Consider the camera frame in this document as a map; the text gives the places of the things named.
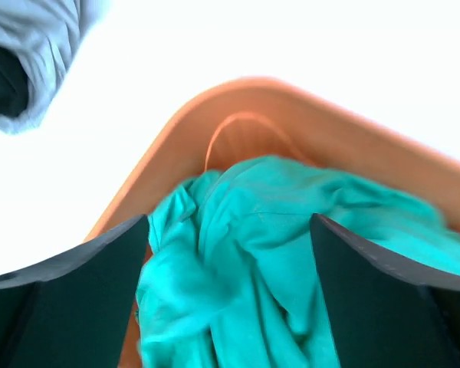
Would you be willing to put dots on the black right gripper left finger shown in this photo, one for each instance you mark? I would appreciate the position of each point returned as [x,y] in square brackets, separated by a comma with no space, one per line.
[72,310]

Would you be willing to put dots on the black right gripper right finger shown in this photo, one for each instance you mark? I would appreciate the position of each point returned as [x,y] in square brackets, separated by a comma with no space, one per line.
[385,310]

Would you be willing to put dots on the green tank top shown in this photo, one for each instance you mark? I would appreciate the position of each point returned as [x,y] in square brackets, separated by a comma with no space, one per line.
[232,279]

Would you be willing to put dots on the black tank top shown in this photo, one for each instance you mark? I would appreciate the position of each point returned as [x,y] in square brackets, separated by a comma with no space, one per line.
[13,85]

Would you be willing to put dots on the grey tank top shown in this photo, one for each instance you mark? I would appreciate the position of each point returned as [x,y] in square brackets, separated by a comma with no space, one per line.
[45,36]

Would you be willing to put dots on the orange plastic bin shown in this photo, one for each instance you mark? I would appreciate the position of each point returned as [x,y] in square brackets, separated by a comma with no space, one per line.
[254,118]

